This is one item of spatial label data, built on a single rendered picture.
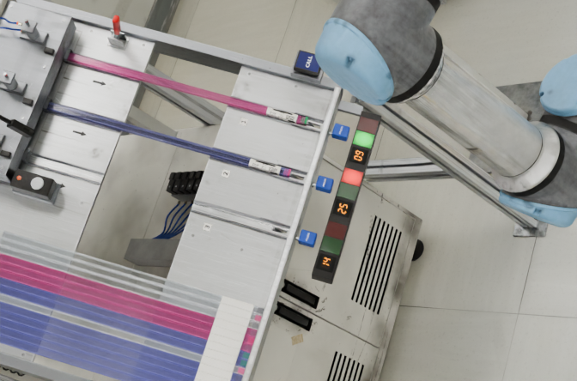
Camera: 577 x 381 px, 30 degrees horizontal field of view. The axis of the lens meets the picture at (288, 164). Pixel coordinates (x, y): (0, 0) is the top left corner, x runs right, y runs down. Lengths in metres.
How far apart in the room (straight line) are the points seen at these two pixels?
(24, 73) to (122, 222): 0.65
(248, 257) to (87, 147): 0.38
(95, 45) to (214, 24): 1.89
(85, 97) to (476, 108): 0.91
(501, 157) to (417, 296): 1.22
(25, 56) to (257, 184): 0.51
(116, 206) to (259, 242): 0.78
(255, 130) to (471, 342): 0.82
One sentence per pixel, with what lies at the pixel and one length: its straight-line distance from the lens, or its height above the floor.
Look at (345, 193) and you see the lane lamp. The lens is 2.03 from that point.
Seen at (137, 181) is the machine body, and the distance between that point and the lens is 2.67.
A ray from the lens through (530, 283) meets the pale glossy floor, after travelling 2.54.
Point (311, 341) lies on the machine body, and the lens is 2.46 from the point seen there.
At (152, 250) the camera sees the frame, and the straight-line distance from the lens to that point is 2.41.
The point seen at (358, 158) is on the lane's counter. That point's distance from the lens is 2.05.
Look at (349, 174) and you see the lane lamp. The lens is 2.04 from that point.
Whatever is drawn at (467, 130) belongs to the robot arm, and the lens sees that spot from 1.49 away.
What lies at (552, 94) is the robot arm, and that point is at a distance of 1.66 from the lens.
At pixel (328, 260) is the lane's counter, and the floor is 0.66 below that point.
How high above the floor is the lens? 1.96
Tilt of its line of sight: 36 degrees down
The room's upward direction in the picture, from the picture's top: 57 degrees counter-clockwise
